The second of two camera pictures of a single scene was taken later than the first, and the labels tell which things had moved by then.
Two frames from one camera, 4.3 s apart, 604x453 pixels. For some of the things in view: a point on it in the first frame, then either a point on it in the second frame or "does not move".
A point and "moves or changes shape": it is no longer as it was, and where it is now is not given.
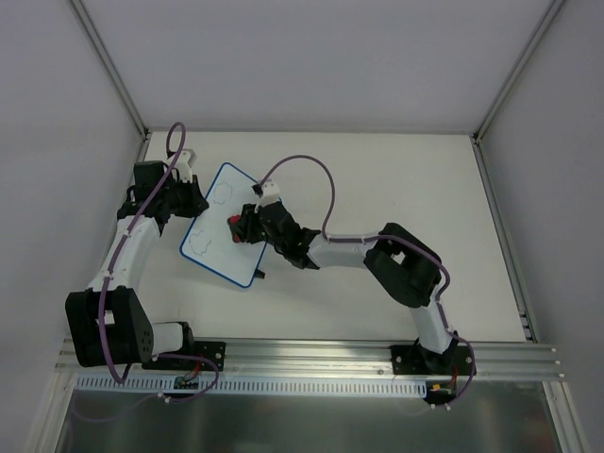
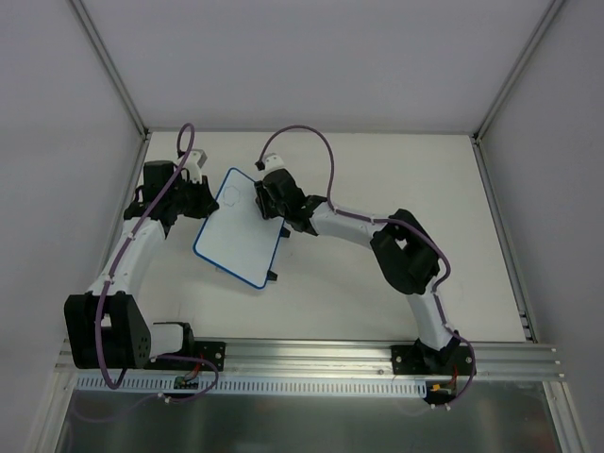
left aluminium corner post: (113, 69) does not move
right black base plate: (418, 360) does not move
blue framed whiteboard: (209, 241) moves or changes shape
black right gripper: (252, 225) → (270, 200)
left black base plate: (213, 349) does not move
